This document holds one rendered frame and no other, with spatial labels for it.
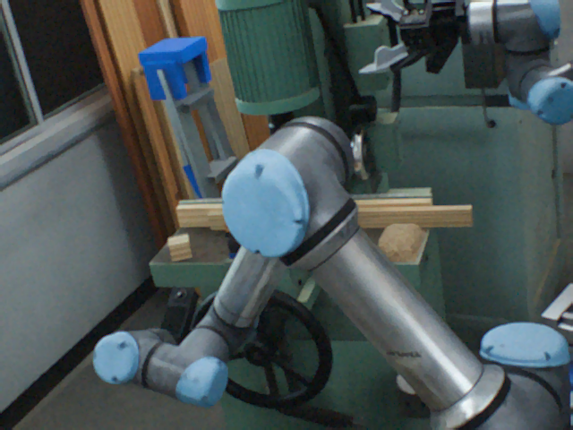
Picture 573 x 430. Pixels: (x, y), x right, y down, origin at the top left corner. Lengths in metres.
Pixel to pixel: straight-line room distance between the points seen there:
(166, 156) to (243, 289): 1.97
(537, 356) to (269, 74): 0.82
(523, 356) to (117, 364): 0.58
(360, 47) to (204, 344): 0.85
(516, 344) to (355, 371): 0.74
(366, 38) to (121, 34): 1.49
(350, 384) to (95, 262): 1.67
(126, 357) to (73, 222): 1.99
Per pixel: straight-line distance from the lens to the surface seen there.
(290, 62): 1.71
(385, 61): 1.57
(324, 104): 1.88
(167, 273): 1.90
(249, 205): 1.00
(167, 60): 2.64
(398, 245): 1.72
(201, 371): 1.27
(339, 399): 1.94
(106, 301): 3.43
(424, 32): 1.54
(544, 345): 1.19
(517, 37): 1.54
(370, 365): 1.86
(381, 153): 1.96
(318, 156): 1.03
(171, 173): 3.25
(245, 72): 1.72
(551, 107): 1.43
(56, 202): 3.18
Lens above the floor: 1.73
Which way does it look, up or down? 25 degrees down
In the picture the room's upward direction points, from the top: 11 degrees counter-clockwise
